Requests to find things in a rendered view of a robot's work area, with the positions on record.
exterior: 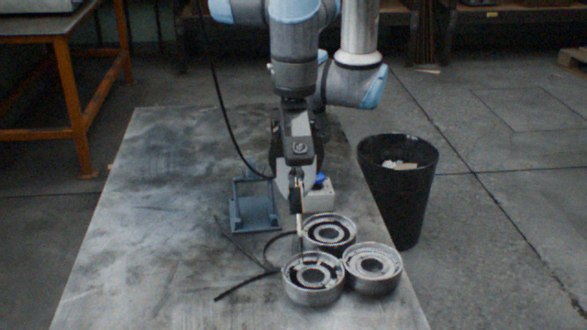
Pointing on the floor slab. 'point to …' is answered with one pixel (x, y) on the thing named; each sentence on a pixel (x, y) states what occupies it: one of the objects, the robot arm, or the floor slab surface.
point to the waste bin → (399, 181)
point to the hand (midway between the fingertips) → (295, 194)
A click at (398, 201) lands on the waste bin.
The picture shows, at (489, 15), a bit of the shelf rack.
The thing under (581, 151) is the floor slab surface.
